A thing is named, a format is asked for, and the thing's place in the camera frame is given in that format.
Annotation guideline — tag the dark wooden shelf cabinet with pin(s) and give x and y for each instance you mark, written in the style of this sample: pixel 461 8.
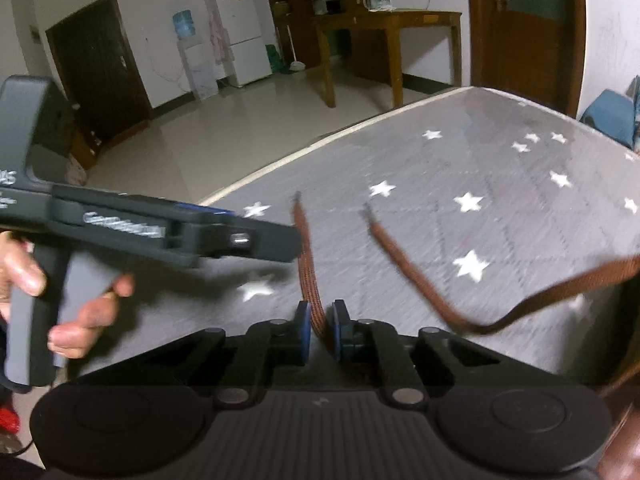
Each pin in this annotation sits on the dark wooden shelf cabinet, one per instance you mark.
pixel 300 10

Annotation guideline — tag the wooden side table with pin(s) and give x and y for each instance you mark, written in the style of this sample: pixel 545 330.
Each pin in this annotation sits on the wooden side table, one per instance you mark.
pixel 390 17

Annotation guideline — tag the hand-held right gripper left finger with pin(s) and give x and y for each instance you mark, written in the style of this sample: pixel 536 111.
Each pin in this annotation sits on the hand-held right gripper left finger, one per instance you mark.
pixel 302 332

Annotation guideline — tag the blue sofa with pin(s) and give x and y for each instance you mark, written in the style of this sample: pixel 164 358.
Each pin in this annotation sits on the blue sofa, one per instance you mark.
pixel 607 115

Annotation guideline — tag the dark wooden door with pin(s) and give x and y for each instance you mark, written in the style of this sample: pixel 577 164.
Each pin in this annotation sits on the dark wooden door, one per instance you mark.
pixel 95 70

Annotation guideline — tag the green bag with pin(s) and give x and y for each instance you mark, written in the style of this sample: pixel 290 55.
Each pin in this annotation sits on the green bag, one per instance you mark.
pixel 274 57

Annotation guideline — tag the white refrigerator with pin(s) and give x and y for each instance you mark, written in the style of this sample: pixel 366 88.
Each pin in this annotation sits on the white refrigerator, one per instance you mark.
pixel 245 40

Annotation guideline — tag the pink hanging cloth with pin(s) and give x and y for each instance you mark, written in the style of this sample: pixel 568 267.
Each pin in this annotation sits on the pink hanging cloth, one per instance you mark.
pixel 217 35

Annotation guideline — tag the wooden door with glass pane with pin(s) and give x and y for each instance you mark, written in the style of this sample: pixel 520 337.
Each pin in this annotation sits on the wooden door with glass pane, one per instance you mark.
pixel 525 50

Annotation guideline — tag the brown shoelace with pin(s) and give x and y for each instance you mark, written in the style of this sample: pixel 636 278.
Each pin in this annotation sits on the brown shoelace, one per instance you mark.
pixel 306 260

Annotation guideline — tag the white broom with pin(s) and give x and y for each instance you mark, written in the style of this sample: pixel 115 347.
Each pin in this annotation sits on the white broom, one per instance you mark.
pixel 298 66

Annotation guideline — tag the brown leather shoe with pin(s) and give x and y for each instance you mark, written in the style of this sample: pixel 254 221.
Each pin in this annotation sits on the brown leather shoe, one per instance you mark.
pixel 625 440

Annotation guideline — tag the person's left hand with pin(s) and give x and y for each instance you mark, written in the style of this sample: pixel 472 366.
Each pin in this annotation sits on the person's left hand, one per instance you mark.
pixel 90 315

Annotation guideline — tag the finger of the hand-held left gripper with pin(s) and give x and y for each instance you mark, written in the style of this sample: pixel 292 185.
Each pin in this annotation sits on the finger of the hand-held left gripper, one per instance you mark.
pixel 205 209
pixel 270 242

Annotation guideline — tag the water dispenser with blue bottle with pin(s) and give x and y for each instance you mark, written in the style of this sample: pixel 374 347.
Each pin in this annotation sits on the water dispenser with blue bottle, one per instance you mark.
pixel 197 70

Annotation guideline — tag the person's dark clothing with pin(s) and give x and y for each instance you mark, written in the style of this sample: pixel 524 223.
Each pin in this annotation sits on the person's dark clothing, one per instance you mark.
pixel 15 470

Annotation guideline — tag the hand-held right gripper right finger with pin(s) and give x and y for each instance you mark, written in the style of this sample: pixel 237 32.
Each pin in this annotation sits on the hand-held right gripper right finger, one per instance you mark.
pixel 340 332

